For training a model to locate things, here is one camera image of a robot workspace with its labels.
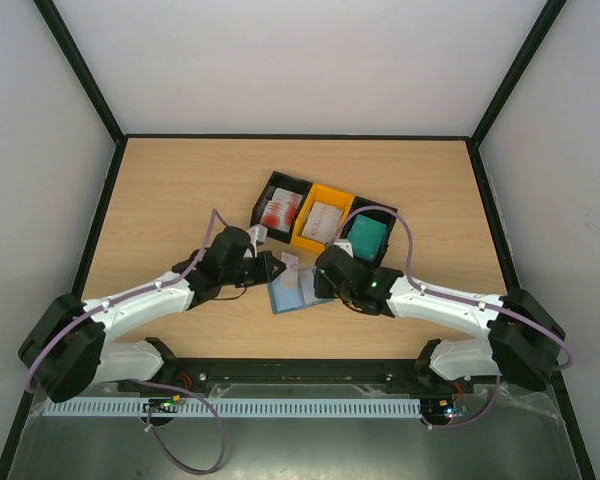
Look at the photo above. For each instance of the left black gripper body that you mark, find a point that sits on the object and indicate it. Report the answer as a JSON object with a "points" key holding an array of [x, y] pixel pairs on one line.
{"points": [[235, 276]]}

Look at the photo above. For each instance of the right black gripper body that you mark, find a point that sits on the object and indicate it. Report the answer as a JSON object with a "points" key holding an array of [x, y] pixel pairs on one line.
{"points": [[322, 279]]}

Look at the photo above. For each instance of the white floral card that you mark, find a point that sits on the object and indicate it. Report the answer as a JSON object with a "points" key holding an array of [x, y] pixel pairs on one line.
{"points": [[289, 278]]}

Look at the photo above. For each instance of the blue card holder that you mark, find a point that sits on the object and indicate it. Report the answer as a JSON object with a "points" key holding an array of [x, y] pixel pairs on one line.
{"points": [[285, 299]]}

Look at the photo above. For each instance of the teal card stack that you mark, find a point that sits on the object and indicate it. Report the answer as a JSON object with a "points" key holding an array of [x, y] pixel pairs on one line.
{"points": [[366, 236]]}

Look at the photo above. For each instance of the black bin with teal cards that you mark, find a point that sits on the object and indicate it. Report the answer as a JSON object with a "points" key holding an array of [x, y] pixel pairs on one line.
{"points": [[383, 217]]}

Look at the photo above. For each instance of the black bin with red cards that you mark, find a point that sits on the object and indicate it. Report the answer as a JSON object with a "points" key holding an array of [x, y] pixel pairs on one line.
{"points": [[281, 180]]}

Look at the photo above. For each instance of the yellow bin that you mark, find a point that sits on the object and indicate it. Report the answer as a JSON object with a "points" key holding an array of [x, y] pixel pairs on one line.
{"points": [[327, 195]]}

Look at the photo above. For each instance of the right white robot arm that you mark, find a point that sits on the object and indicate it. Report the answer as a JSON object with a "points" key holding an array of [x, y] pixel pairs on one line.
{"points": [[512, 336]]}

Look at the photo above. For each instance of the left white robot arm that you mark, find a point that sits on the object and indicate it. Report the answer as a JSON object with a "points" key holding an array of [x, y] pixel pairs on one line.
{"points": [[75, 344]]}

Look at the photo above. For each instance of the white vip card stack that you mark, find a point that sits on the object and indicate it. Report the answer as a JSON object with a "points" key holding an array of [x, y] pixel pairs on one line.
{"points": [[322, 222]]}

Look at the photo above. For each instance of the red patterned card stack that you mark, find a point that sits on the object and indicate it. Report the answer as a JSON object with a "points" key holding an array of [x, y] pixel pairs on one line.
{"points": [[280, 210]]}

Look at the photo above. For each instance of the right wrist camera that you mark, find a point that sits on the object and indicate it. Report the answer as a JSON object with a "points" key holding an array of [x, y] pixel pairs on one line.
{"points": [[345, 245]]}

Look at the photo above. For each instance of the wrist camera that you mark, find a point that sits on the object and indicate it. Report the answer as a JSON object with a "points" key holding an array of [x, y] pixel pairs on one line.
{"points": [[258, 234], [345, 245]]}

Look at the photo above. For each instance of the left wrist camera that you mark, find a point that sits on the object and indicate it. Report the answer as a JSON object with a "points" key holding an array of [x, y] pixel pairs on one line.
{"points": [[258, 234]]}

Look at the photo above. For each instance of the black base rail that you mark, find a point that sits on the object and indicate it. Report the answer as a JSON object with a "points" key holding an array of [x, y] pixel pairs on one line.
{"points": [[405, 376]]}

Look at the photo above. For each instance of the black enclosure frame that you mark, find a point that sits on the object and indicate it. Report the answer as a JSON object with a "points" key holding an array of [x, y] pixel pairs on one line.
{"points": [[541, 27]]}

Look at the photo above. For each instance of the light blue slotted cable duct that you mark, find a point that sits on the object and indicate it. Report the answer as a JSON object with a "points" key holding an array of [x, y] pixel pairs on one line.
{"points": [[237, 408]]}

